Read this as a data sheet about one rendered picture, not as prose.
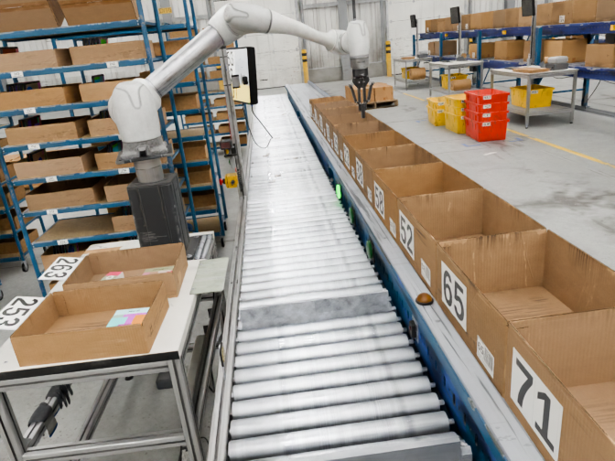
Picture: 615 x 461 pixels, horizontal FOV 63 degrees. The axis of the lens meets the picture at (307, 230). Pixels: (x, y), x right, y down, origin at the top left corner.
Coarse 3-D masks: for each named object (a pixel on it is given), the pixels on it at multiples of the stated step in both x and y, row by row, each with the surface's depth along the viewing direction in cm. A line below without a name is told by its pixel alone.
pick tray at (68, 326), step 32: (96, 288) 169; (128, 288) 170; (160, 288) 164; (32, 320) 156; (64, 320) 169; (96, 320) 167; (160, 320) 161; (32, 352) 145; (64, 352) 145; (96, 352) 146; (128, 352) 146
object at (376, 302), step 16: (288, 304) 154; (304, 304) 155; (320, 304) 155; (336, 304) 156; (352, 304) 156; (368, 304) 157; (384, 304) 157; (256, 320) 155; (272, 320) 156; (288, 320) 156; (304, 320) 157; (320, 320) 157
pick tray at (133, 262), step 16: (96, 256) 200; (112, 256) 200; (128, 256) 201; (144, 256) 202; (160, 256) 202; (176, 256) 203; (80, 272) 190; (96, 272) 202; (128, 272) 202; (144, 272) 200; (176, 272) 180; (64, 288) 174; (80, 288) 174; (176, 288) 178
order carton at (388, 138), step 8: (344, 136) 273; (352, 136) 273; (360, 136) 274; (368, 136) 274; (376, 136) 275; (384, 136) 275; (392, 136) 275; (400, 136) 264; (344, 144) 267; (352, 144) 275; (360, 144) 275; (368, 144) 276; (376, 144) 276; (384, 144) 276; (392, 144) 277; (400, 144) 265; (408, 144) 238; (352, 152) 243; (344, 160) 275; (352, 160) 246; (352, 176) 252
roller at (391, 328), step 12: (384, 324) 149; (396, 324) 149; (300, 336) 148; (312, 336) 147; (324, 336) 147; (336, 336) 147; (348, 336) 147; (360, 336) 147; (372, 336) 147; (384, 336) 147; (240, 348) 146; (252, 348) 146; (264, 348) 146; (276, 348) 146; (288, 348) 146
